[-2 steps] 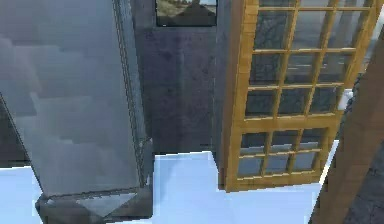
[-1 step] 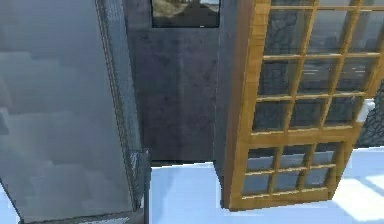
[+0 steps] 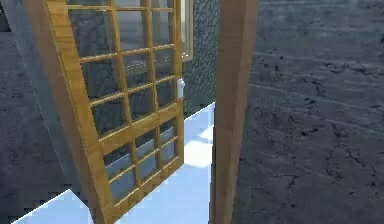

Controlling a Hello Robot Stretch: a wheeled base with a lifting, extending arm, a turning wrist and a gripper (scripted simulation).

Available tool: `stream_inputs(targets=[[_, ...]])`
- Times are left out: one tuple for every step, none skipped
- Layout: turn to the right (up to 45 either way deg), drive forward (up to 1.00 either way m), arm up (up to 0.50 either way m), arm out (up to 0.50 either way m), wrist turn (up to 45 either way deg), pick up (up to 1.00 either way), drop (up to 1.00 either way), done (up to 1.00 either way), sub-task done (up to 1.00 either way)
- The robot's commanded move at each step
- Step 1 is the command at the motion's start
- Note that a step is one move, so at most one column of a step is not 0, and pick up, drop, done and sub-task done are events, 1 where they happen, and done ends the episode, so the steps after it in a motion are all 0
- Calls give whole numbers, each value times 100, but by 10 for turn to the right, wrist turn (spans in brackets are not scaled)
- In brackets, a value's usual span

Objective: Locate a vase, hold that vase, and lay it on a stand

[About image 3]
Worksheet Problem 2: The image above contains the wooden glazed room door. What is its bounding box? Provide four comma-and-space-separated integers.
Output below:
23, 0, 186, 224

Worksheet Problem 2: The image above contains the pale framed window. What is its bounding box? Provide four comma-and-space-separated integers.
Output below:
181, 0, 194, 63

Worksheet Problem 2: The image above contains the white door handle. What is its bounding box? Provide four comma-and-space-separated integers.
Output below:
176, 77, 186, 100

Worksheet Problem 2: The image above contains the wooden door frame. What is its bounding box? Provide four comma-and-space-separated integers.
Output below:
209, 0, 260, 224

